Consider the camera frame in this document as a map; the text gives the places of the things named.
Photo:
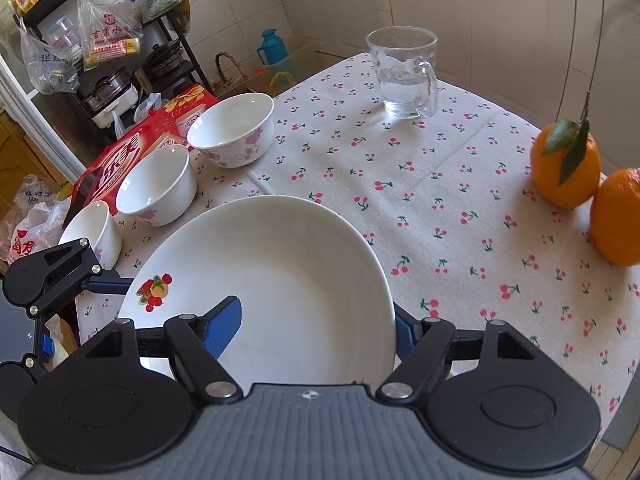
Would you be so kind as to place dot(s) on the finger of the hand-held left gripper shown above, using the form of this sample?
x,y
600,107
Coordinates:
x,y
110,286

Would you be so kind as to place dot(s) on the white electric cooker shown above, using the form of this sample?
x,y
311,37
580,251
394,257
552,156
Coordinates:
x,y
112,100

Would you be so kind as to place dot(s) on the cherry print tablecloth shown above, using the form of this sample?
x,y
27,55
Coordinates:
x,y
400,185

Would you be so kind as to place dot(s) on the bumpy orange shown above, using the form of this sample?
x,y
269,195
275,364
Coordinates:
x,y
620,220

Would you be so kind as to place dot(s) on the white bowl pink floral print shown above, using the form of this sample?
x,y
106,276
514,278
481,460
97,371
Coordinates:
x,y
157,185
92,232
230,125

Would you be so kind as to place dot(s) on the white plastic bag red print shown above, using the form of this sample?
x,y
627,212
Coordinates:
x,y
35,230

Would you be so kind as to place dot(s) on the orange with green leaf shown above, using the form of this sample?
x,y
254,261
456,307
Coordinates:
x,y
565,175

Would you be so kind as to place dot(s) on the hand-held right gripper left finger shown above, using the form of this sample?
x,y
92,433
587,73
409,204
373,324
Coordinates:
x,y
222,330

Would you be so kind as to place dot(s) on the clear plastic bag blue print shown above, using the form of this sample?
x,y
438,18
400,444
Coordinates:
x,y
47,60

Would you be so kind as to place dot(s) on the white plate fruit print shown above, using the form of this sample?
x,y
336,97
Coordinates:
x,y
300,285

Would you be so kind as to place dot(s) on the black metal rack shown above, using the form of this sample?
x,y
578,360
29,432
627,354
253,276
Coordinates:
x,y
185,45

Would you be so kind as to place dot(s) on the wicker basket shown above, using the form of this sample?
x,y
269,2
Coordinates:
x,y
231,67

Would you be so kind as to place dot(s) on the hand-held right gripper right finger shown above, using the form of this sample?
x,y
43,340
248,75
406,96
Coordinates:
x,y
405,332

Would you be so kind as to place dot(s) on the teal thermos jug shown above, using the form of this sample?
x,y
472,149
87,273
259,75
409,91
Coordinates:
x,y
275,55

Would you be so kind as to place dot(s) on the glass mug with water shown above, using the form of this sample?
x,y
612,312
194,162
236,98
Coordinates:
x,y
402,75

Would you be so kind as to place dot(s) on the black lidded pot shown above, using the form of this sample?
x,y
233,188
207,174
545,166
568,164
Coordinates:
x,y
162,57

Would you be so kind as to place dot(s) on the red printed carton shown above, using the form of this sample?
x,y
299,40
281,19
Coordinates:
x,y
142,135

